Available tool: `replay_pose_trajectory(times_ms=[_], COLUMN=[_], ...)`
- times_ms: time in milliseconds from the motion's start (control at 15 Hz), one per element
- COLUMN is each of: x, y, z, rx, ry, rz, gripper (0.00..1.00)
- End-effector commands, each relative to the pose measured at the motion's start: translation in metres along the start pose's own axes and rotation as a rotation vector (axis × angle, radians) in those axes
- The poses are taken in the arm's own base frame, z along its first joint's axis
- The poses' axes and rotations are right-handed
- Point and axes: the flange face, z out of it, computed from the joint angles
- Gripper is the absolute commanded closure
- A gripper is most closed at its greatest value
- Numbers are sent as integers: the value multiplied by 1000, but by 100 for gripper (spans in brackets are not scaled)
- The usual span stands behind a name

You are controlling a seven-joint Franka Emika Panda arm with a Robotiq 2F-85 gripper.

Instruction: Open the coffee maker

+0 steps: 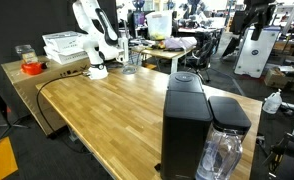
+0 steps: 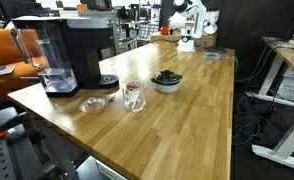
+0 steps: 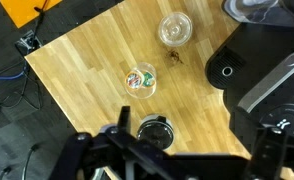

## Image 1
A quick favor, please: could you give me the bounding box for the light wooden cabinet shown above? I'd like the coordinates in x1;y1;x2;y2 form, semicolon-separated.
0;54;92;137

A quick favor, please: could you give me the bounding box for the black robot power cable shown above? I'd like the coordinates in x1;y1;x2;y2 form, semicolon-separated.
35;71;89;155

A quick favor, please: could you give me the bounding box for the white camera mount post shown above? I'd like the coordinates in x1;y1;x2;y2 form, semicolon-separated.
117;19;131;65

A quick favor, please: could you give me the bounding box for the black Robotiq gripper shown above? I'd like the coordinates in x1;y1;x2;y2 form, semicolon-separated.
243;0;277;42

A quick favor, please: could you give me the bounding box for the white standing panel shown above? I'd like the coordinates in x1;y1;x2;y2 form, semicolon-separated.
233;25;282;80

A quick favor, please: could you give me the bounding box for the black coffee maker body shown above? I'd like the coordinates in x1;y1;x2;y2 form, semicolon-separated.
160;89;215;180

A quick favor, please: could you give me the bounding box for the black office chair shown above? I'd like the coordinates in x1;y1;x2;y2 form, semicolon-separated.
184;34;219;84

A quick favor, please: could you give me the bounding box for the red round object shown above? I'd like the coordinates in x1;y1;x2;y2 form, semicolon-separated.
20;61;48;76

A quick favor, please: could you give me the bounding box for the clear plastic storage bin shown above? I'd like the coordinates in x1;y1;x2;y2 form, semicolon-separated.
145;10;174;41

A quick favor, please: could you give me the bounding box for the orange floor mat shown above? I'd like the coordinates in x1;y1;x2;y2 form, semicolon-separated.
0;136;19;180

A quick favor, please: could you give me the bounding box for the black tripod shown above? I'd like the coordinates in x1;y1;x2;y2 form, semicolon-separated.
0;106;30;148

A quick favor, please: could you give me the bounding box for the white plastic jug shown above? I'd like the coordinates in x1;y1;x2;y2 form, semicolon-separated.
262;88;284;115

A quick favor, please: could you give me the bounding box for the brown cardboard box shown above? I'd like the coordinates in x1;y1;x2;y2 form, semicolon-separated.
263;66;294;92

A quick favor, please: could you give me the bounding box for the purple cloth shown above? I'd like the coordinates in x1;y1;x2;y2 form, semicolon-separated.
163;36;198;51

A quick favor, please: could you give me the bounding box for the clear round dish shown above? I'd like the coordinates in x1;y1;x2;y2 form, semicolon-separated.
121;64;138;75

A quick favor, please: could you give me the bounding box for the wooden background desk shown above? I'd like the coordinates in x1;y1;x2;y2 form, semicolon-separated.
140;45;197;75

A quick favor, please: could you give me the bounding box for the black clamp mount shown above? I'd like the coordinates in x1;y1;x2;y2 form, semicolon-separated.
262;125;294;180

